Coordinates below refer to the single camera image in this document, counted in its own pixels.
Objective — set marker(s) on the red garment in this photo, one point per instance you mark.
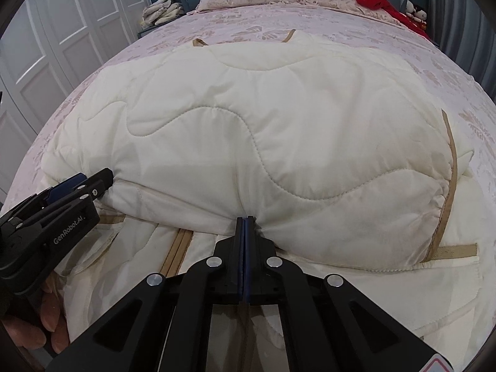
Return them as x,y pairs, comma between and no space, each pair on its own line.
383,6

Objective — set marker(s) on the pink butterfly bedspread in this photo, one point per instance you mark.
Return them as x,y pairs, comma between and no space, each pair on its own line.
348,27

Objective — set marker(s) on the grey curtain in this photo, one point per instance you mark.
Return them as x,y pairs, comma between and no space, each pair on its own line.
465,19

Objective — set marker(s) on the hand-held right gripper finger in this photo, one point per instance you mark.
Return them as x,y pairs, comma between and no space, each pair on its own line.
248,252
241,252

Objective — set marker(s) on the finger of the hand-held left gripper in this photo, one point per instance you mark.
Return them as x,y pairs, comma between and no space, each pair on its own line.
68,186
95,188

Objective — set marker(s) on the white wardrobe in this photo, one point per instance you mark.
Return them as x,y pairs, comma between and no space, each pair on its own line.
50,35

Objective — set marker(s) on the dark nightstand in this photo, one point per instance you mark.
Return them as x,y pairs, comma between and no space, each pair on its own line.
145,31

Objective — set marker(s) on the person's left hand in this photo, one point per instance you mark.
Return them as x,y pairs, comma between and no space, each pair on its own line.
54,314

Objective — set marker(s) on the cream quilted blanket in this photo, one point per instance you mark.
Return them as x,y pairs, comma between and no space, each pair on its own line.
271,124

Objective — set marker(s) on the plush doll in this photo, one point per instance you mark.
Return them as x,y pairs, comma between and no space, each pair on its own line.
410,7
421,15

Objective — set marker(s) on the pile of cream cloths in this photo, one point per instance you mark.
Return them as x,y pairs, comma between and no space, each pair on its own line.
162,11

